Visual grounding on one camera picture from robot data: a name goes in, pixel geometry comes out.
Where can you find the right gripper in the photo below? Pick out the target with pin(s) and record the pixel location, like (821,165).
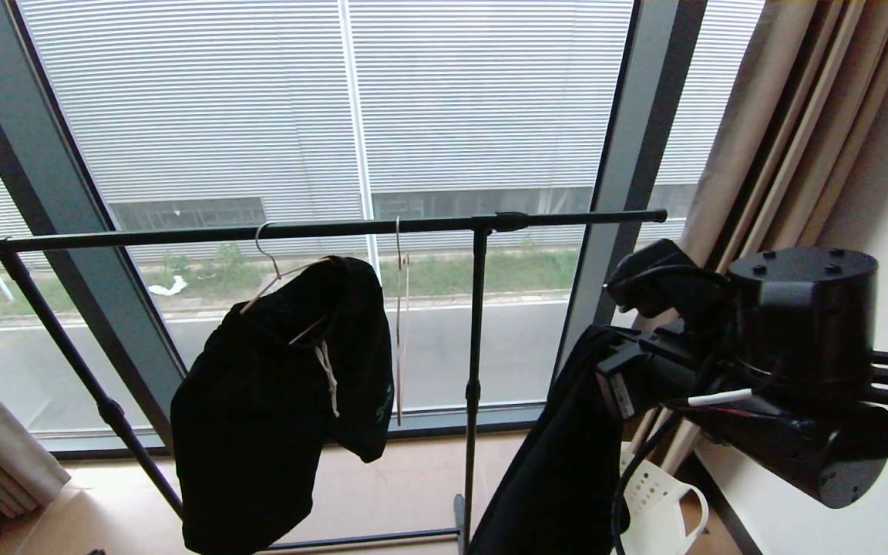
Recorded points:
(798,447)

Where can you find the black short-sleeved shirt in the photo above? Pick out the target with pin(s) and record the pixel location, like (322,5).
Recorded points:
(560,462)

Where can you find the pink clothes hanger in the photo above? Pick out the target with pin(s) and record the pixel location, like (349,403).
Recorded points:
(263,250)
(398,331)

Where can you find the black knitted garment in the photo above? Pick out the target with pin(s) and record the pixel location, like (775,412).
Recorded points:
(259,416)

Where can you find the white laundry basket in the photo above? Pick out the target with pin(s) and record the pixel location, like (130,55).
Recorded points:
(664,501)

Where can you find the black clothes rack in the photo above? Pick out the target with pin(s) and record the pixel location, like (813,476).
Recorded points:
(182,233)

